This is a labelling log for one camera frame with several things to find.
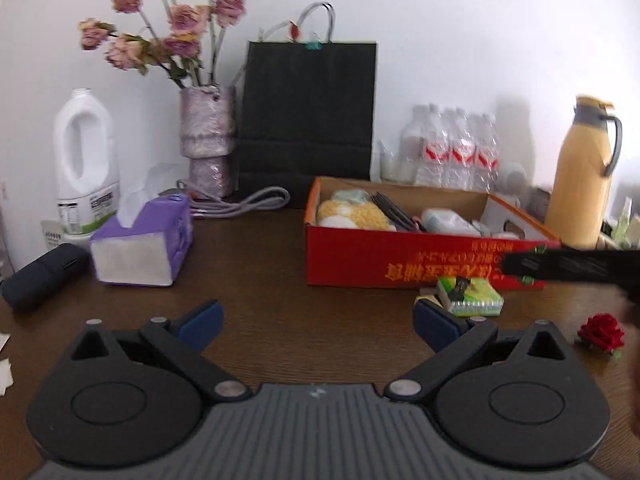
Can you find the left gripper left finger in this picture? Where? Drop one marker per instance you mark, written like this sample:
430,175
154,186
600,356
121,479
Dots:
179,345

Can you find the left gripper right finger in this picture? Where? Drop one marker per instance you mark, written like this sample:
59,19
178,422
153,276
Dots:
456,342

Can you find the person's right hand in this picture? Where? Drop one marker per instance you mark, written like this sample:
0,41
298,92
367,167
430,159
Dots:
632,317

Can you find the small green spray bottle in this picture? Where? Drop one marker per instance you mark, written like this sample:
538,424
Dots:
619,233

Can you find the green tissue packet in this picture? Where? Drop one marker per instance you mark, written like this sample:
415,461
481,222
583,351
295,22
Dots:
466,297

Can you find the red fabric rose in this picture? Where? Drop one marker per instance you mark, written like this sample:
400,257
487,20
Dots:
603,332

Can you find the purple tissue pack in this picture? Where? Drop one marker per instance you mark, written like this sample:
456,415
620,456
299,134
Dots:
147,240

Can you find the yellow thermos jug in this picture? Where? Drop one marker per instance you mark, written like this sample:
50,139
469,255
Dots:
588,157

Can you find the red cardboard box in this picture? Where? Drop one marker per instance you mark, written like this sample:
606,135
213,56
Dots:
400,259

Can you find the white astronaut speaker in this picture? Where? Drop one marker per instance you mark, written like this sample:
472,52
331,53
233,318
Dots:
512,182

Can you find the black glasses case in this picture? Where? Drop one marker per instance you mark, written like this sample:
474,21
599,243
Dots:
31,287

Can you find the white plush toy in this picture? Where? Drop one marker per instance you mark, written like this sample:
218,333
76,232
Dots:
352,209

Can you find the middle water bottle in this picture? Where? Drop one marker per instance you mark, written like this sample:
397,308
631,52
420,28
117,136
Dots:
462,150

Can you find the water bottle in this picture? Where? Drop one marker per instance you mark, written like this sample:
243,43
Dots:
462,150
487,154
434,155

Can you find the glass cup with straw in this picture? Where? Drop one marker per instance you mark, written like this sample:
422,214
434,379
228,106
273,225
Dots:
395,168

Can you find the right water bottle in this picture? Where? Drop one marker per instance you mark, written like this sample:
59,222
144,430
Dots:
487,154

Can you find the left water bottle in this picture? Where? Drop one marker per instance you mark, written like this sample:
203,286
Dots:
434,155

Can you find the white detergent jug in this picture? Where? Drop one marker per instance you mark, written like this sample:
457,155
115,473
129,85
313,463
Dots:
86,166

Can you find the purple textured vase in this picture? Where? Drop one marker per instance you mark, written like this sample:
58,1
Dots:
208,137

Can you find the black paper shopping bag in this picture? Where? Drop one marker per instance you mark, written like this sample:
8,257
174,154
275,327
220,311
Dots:
307,112

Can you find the dried pink flowers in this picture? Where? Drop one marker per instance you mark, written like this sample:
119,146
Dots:
183,39

